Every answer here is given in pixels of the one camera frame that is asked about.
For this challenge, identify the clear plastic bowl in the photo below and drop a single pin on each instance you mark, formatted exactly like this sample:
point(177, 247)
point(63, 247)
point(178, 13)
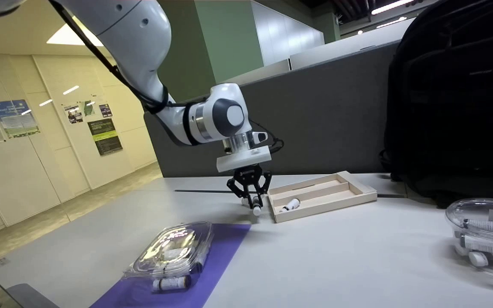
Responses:
point(482, 214)

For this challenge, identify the purple mat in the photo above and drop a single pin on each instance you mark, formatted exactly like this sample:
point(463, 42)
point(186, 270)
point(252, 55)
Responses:
point(221, 248)

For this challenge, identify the black backpack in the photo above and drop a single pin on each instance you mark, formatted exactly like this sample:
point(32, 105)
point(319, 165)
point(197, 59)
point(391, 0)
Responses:
point(456, 94)

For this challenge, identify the ceiling strip light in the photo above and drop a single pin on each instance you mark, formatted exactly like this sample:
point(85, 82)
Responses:
point(390, 6)
point(392, 22)

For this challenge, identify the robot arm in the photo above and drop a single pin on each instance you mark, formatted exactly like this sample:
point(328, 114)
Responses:
point(135, 38)

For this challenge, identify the grey partition screen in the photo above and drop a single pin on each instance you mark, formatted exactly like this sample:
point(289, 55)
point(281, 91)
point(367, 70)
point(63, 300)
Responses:
point(323, 115)

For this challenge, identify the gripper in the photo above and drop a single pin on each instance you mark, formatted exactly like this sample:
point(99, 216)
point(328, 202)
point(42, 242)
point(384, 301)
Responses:
point(247, 172)

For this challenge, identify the dark poster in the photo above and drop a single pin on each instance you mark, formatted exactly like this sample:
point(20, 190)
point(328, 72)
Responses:
point(105, 137)

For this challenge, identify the ceiling light panel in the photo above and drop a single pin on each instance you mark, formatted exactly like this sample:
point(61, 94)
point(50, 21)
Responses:
point(64, 37)

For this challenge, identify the white partition screen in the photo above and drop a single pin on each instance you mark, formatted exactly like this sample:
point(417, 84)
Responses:
point(349, 49)

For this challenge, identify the row of posters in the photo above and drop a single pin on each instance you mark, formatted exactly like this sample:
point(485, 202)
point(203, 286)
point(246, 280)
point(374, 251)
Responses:
point(13, 119)

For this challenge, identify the group of small posters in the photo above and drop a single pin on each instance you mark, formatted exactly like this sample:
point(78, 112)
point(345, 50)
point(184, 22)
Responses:
point(75, 113)

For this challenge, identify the clear plastic lidded container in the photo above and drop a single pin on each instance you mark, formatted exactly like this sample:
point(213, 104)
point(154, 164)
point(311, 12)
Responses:
point(171, 250)

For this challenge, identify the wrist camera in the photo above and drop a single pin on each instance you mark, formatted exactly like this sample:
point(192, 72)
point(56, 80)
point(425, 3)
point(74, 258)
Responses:
point(242, 159)

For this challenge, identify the wooden divided box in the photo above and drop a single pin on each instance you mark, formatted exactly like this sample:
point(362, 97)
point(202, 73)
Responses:
point(328, 199)

